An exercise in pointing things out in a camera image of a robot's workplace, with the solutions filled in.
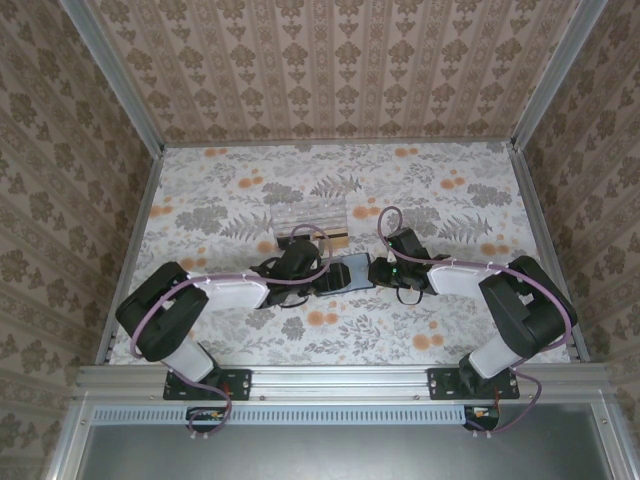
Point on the gold card with black stripe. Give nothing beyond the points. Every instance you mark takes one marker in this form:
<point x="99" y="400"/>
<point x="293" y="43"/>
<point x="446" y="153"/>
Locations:
<point x="335" y="240"/>

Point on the clear acrylic card organizer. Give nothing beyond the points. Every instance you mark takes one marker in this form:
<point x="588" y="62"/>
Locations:
<point x="310" y="215"/>

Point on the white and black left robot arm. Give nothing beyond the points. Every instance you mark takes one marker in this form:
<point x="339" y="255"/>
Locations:
<point x="235" y="292"/>

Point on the black VIP card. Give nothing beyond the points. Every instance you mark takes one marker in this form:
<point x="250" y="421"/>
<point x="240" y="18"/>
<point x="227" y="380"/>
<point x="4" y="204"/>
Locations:
<point x="284" y="242"/>

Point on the small black connector board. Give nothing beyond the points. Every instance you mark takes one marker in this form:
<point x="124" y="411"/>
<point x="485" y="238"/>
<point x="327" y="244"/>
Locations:
<point x="482" y="415"/>
<point x="205" y="415"/>

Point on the grey metal panel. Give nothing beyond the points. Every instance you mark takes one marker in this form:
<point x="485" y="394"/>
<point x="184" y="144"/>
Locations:
<point x="340" y="455"/>

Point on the wide aluminium frame rail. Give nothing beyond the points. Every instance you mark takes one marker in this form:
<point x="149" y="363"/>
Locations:
<point x="340" y="382"/>

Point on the thin aluminium frame rail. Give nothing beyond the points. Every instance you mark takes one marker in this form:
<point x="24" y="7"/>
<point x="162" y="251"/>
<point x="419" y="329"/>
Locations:
<point x="340" y="144"/>

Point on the aluminium side rail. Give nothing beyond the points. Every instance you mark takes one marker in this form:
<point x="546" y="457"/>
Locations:
<point x="134" y="250"/>
<point x="547" y="250"/>

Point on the aluminium frame post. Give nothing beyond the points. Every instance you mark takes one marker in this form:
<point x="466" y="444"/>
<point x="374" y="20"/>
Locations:
<point x="117" y="75"/>
<point x="544" y="75"/>

